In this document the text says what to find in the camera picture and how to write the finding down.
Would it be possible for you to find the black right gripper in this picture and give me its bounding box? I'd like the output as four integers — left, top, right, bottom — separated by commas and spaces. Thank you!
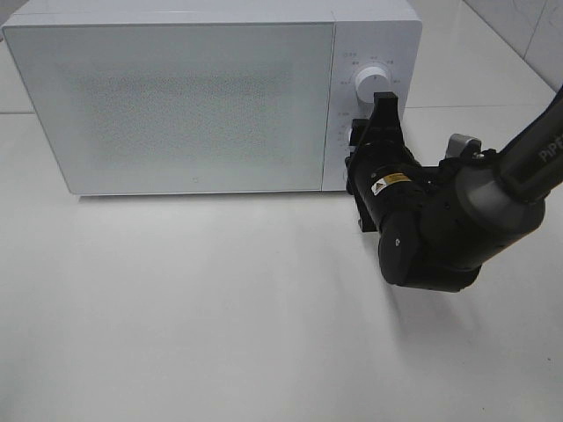
345, 91, 439, 233

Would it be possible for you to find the white timer knob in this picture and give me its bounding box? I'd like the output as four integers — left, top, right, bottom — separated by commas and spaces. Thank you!
347, 127, 356, 153

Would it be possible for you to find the white microwave door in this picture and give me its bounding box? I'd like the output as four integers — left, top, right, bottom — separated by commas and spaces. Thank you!
5, 24, 333, 195

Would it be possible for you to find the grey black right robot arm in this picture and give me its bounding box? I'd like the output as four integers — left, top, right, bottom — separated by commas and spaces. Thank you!
346, 92, 562, 292

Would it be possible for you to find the upper white power knob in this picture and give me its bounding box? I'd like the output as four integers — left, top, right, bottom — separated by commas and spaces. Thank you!
355, 64, 391, 104

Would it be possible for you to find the white microwave oven body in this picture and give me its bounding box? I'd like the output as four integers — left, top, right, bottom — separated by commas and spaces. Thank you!
2, 1, 422, 192

